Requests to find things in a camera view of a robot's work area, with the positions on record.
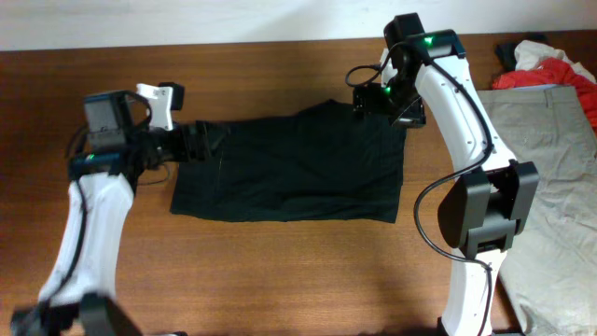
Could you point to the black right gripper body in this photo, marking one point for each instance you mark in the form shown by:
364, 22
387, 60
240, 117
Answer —
398, 100

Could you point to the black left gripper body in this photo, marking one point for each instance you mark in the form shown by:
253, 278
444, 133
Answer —
168, 145

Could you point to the dark black shorts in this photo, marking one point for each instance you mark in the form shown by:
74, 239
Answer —
325, 162

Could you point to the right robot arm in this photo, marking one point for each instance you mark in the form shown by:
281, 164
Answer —
492, 191

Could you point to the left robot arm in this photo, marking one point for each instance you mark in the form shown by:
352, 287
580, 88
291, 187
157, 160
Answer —
126, 133

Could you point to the small black garment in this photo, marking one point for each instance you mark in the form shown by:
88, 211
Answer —
505, 52

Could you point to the white garment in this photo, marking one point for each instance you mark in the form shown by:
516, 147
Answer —
529, 54

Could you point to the red garment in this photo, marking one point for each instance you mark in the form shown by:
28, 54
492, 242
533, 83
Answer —
553, 71

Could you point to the beige khaki shorts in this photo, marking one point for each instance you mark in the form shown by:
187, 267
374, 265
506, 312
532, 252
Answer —
550, 272

